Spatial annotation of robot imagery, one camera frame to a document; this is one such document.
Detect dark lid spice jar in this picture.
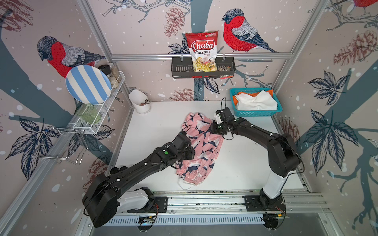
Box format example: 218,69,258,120
98,64,117,86

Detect orange shorts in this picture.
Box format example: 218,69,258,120
232,89,274,106

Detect small snack packet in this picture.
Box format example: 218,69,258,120
217,66,231,72

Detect blue white striped plate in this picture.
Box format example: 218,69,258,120
66,65,112,105

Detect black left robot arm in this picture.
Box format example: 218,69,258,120
82,131,195,228

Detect black cap bottle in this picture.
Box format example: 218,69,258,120
119,166,128,172
110,167,120,175

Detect white ceramic cup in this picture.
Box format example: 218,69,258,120
129,90,151,114

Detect black wire wall basket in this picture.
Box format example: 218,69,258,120
171,57,236,79

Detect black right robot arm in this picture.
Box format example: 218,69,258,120
211,107,302,209

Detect red Chuba chips bag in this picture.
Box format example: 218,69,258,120
186,31,218,72

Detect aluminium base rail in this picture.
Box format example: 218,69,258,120
104,191,330,231

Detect chrome wire wall rack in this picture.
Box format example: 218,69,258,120
30,127,88,165

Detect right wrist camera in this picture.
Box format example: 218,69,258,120
215,113,222,124

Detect green glass bowl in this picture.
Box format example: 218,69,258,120
75,104,101,124

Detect clear acrylic wall shelf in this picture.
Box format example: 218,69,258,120
59,71,126,134

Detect teal plastic basket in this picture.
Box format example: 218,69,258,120
229,88,283,117

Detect pink patterned shorts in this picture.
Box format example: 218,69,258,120
174,113,224,185

